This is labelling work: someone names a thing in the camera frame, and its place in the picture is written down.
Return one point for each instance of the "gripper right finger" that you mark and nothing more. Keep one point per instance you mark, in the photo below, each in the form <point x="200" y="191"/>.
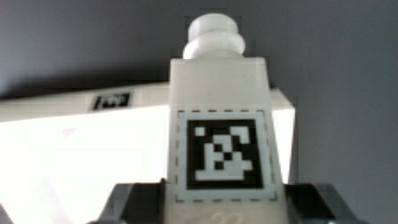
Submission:
<point x="317" y="206"/>

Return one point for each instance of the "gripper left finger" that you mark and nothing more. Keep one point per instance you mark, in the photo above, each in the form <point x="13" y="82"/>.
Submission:
<point x="136" y="204"/>

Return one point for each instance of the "white leg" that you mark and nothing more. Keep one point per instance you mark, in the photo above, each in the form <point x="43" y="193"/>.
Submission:
<point x="225" y="186"/>

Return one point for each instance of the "white square tabletop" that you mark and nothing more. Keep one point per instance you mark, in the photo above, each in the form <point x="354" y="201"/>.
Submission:
<point x="86" y="140"/>

